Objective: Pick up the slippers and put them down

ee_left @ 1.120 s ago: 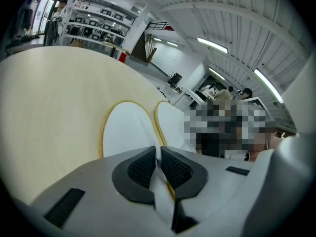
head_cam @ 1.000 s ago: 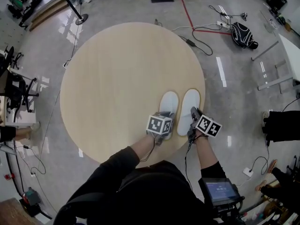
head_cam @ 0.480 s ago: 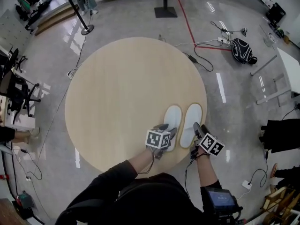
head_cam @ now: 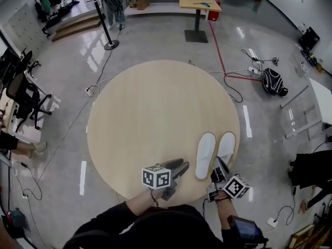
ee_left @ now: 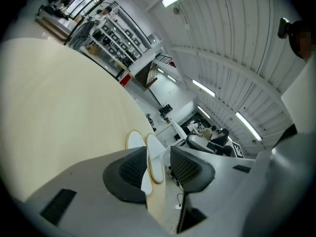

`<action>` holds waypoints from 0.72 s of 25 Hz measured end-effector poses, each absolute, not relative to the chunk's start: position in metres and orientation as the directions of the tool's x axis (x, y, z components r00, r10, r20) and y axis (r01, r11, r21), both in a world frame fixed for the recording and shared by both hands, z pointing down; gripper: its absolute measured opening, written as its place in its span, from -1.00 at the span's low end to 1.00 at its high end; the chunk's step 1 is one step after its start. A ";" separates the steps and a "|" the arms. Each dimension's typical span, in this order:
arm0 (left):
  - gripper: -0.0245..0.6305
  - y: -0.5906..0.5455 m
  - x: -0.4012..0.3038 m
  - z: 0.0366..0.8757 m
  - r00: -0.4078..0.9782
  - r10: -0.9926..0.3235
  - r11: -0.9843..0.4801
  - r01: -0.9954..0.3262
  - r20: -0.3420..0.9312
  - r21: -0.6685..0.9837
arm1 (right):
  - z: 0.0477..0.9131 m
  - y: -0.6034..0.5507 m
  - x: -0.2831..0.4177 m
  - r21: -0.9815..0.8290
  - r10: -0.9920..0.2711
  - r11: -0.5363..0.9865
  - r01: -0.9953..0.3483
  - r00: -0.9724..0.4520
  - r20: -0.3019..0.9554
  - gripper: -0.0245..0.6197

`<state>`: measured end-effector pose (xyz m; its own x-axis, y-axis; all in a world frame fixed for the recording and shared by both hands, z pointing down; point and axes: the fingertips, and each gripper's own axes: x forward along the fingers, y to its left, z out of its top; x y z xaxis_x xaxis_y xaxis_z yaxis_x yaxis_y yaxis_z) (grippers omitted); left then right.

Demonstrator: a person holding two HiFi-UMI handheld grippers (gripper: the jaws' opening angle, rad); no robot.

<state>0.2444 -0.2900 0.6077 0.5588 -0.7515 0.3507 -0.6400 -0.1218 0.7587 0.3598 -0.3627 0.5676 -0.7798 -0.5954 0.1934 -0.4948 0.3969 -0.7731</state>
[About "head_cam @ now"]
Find round wooden table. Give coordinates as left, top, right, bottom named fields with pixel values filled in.
left=87, top=60, right=241, bottom=207

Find white slipper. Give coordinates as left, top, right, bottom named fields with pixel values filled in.
left=216, top=131, right=236, bottom=165
left=195, top=132, right=216, bottom=180

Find white shelving unit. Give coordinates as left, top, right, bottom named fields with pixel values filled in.
left=121, top=0, right=216, bottom=18

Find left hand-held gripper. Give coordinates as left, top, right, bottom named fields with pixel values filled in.
left=142, top=158, right=190, bottom=201

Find white desk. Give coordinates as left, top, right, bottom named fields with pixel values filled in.
left=280, top=77, right=332, bottom=140

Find light wooden desk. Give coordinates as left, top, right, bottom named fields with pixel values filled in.
left=0, top=87, right=19, bottom=140

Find black coat rack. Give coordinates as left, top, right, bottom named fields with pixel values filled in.
left=87, top=0, right=120, bottom=51

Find black office chair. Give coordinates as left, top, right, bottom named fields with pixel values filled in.
left=5, top=73, right=52, bottom=132
left=0, top=48, right=42, bottom=88

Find clothes rack with garments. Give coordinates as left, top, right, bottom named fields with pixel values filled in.
left=35, top=0, right=63, bottom=23

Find small square wooden table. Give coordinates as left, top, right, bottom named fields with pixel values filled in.
left=178, top=0, right=223, bottom=44

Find black wheeled case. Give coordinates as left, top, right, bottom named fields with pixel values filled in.
left=298, top=27, right=320, bottom=52

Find green and red tool case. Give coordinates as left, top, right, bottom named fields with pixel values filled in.
left=5, top=207, right=26, bottom=229

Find white locker cabinet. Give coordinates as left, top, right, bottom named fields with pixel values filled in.
left=7, top=3, right=49, bottom=59

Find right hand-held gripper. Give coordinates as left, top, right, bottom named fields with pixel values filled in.
left=206, top=156, right=251, bottom=203

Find wooden steps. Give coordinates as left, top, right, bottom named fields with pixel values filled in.
left=51, top=14, right=103, bottom=43

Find yellow metal rack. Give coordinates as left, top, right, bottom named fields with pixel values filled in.
left=289, top=223, right=332, bottom=249

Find person's black clothing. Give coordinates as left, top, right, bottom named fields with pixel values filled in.
left=62, top=201, right=234, bottom=249

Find black backpack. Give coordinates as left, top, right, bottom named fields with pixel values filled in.
left=261, top=67, right=288, bottom=96

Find person's left forearm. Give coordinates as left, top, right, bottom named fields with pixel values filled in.
left=125, top=188, right=156, bottom=217

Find red box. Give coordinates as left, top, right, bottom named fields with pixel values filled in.
left=207, top=0, right=222, bottom=22

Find person's right forearm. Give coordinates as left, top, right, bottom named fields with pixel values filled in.
left=216, top=197, right=239, bottom=230

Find grey cable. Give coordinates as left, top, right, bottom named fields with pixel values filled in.
left=94, top=29, right=122, bottom=88

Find black cable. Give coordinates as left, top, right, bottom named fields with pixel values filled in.
left=224, top=70, right=260, bottom=103
left=10, top=159, right=43, bottom=201

